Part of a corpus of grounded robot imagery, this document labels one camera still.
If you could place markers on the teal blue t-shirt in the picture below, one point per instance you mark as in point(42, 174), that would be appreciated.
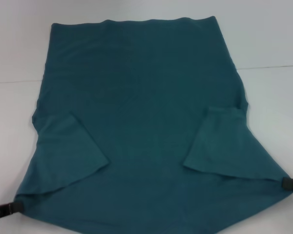
point(141, 109)

